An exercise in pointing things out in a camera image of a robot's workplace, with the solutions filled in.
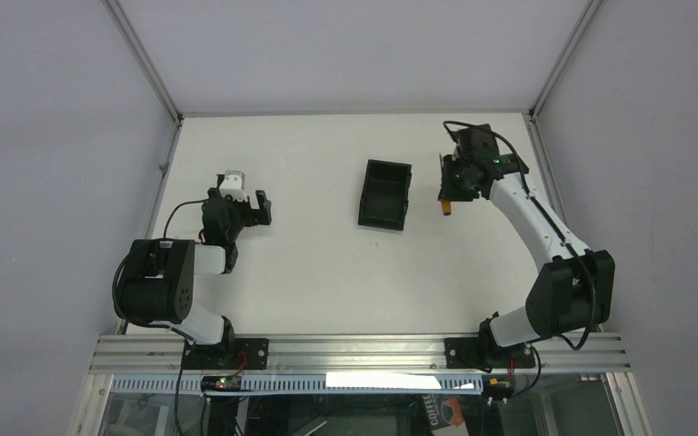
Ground orange handled screwdriver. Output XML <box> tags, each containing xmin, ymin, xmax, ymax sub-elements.
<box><xmin>441</xmin><ymin>200</ymin><xmax>452</xmax><ymax>216</ymax></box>

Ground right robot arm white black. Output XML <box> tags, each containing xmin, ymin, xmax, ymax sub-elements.
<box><xmin>437</xmin><ymin>121</ymin><xmax>615</xmax><ymax>372</ymax></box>

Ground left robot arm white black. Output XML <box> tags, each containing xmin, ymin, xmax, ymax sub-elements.
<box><xmin>112</xmin><ymin>188</ymin><xmax>272</xmax><ymax>355</ymax></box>

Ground black plastic bin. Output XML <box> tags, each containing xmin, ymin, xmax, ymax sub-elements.
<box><xmin>358</xmin><ymin>159</ymin><xmax>413</xmax><ymax>232</ymax></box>

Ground coffee labelled box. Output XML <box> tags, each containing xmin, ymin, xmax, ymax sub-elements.
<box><xmin>422</xmin><ymin>394</ymin><xmax>464</xmax><ymax>431</ymax></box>

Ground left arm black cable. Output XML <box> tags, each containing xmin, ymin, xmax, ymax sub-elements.
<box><xmin>162</xmin><ymin>198</ymin><xmax>211</xmax><ymax>241</ymax></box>

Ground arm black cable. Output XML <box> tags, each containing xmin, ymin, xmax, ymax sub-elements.
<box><xmin>162</xmin><ymin>198</ymin><xmax>211</xmax><ymax>241</ymax></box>
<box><xmin>443</xmin><ymin>120</ymin><xmax>598</xmax><ymax>352</ymax></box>

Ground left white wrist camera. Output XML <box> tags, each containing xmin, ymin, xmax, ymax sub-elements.
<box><xmin>217</xmin><ymin>170</ymin><xmax>249</xmax><ymax>203</ymax></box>

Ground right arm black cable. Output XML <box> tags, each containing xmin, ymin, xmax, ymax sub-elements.
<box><xmin>443</xmin><ymin>120</ymin><xmax>598</xmax><ymax>352</ymax></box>

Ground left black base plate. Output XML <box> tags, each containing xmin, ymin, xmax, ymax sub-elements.
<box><xmin>181</xmin><ymin>337</ymin><xmax>270</xmax><ymax>372</ymax></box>

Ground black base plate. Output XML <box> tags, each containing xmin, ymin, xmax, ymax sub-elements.
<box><xmin>181</xmin><ymin>337</ymin><xmax>270</xmax><ymax>372</ymax></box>
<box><xmin>444</xmin><ymin>336</ymin><xmax>536</xmax><ymax>372</ymax></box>

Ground aluminium mounting rail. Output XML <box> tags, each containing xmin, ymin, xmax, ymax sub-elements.
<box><xmin>89</xmin><ymin>333</ymin><xmax>632</xmax><ymax>374</ymax></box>

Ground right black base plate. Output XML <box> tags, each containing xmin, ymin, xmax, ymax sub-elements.
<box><xmin>444</xmin><ymin>336</ymin><xmax>536</xmax><ymax>372</ymax></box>

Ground white slotted cable duct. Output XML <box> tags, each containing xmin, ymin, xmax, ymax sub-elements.
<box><xmin>112</xmin><ymin>372</ymin><xmax>484</xmax><ymax>396</ymax></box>

